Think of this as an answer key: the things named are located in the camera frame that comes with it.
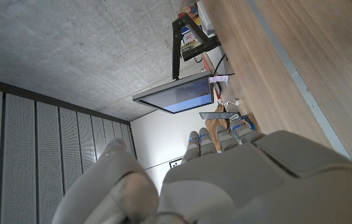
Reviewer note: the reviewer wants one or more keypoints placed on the white paper tag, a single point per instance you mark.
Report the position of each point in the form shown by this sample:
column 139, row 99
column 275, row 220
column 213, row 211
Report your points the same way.
column 218, row 79

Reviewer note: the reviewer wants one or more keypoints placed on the flat white box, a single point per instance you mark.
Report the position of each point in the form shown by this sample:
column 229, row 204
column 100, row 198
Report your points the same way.
column 207, row 18

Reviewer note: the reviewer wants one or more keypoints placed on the small printed card box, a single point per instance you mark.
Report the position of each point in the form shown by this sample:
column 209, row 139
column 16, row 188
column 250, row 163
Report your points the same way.
column 247, row 119

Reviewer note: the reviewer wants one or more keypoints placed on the silver laptop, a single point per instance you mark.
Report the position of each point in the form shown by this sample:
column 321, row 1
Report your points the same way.
column 216, row 115

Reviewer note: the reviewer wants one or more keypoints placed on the flat computer monitor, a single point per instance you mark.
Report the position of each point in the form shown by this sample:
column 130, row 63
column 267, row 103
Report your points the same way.
column 176, row 95

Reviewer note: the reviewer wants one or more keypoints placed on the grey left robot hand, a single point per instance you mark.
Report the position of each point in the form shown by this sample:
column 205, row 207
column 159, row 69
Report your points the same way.
column 241, row 186

